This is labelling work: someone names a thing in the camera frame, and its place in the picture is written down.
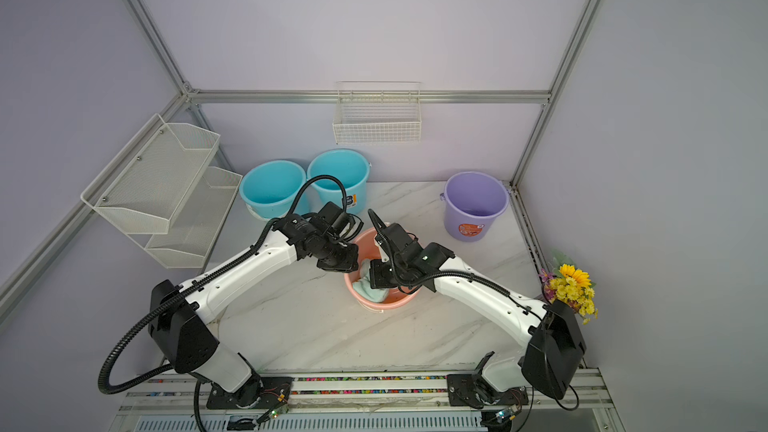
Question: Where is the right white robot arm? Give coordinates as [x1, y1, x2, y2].
[371, 223, 586, 400]

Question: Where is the mint green microfiber cloth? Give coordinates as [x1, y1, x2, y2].
[352, 259, 389, 303]

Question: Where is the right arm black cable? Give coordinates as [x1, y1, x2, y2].
[367, 208, 582, 412]

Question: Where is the yellow artificial flower bouquet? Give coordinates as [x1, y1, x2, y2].
[539, 249, 599, 324]

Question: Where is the teal plastic bucket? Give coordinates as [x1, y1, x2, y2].
[307, 149, 371, 214]
[239, 160, 307, 221]

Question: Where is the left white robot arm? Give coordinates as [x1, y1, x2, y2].
[148, 202, 362, 406]

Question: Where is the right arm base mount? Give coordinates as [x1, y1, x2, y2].
[446, 351, 529, 410]

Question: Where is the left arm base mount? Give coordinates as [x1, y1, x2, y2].
[206, 373, 294, 411]

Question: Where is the pink plastic bucket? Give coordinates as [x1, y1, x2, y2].
[344, 228, 416, 313]

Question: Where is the purple plastic bucket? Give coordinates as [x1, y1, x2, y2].
[441, 171, 510, 242]

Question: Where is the white wire wall basket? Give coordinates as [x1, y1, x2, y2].
[332, 81, 422, 145]

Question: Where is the white mesh two-tier shelf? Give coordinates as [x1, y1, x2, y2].
[81, 114, 242, 269]

